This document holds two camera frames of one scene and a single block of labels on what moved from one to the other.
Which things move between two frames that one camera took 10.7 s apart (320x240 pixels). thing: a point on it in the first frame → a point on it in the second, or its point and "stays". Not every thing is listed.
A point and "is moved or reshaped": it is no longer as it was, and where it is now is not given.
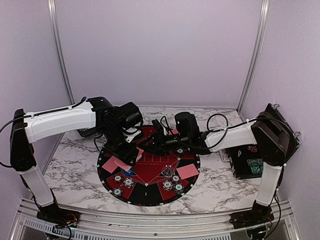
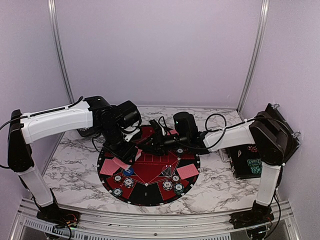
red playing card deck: x=139 y=155 stays
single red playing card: x=112 y=163 is moved or reshaped
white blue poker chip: x=167 y=185 stays
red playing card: x=187 y=171 stays
